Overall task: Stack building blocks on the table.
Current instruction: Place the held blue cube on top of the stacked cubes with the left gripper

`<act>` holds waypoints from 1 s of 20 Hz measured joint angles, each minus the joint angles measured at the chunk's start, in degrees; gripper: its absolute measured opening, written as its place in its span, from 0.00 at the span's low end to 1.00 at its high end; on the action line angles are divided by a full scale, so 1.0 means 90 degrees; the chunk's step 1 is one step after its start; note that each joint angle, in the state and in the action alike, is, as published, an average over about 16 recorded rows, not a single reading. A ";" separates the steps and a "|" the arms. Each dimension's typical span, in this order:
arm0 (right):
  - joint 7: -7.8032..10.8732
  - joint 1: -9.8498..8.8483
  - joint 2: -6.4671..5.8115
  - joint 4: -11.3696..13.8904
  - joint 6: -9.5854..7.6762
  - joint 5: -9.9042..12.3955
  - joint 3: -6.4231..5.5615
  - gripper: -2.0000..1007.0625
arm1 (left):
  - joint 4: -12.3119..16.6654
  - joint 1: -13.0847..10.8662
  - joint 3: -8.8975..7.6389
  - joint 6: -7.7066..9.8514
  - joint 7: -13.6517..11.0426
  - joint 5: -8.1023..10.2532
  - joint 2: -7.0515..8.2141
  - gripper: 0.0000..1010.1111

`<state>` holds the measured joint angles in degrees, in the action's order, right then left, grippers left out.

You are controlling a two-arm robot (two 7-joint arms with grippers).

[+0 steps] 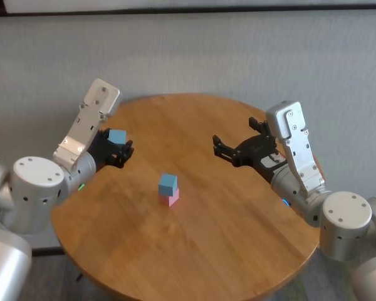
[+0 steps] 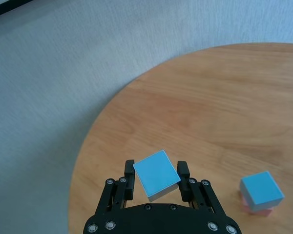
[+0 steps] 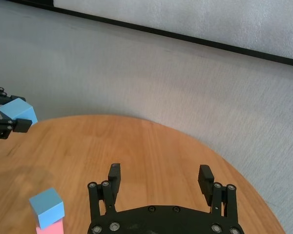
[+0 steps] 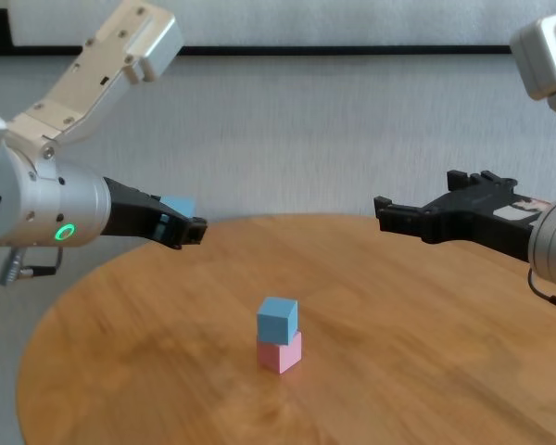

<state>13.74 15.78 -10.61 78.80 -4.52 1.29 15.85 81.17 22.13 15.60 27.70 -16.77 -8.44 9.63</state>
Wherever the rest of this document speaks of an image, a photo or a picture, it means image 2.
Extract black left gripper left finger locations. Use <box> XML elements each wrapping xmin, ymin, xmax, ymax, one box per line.
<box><xmin>95</xmin><ymin>159</ymin><xmax>137</xmax><ymax>215</ymax></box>

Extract pink cube block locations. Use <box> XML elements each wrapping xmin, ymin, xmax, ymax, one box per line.
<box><xmin>241</xmin><ymin>192</ymin><xmax>274</xmax><ymax>216</ymax></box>

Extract blue cube block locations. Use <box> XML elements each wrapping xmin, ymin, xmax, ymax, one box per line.
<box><xmin>132</xmin><ymin>149</ymin><xmax>182</xmax><ymax>203</ymax></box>
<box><xmin>239</xmin><ymin>171</ymin><xmax>285</xmax><ymax>212</ymax></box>

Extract black wall strip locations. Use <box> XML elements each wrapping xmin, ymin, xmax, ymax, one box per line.
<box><xmin>0</xmin><ymin>0</ymin><xmax>33</xmax><ymax>20</ymax></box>

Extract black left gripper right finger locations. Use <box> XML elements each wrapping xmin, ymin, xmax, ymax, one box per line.
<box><xmin>176</xmin><ymin>160</ymin><xmax>226</xmax><ymax>216</ymax></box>

